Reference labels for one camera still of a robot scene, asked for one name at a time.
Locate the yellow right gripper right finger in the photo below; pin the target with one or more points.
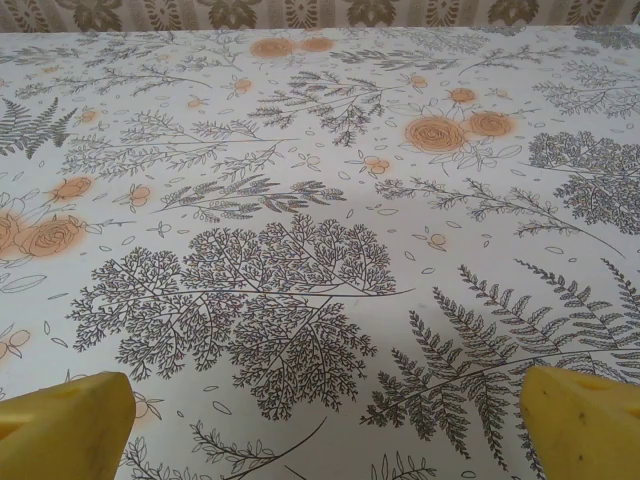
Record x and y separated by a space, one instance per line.
585 430

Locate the floral print tablecloth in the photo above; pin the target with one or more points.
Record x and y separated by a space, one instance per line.
320 200

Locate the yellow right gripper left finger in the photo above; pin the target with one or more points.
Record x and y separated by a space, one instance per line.
65 430

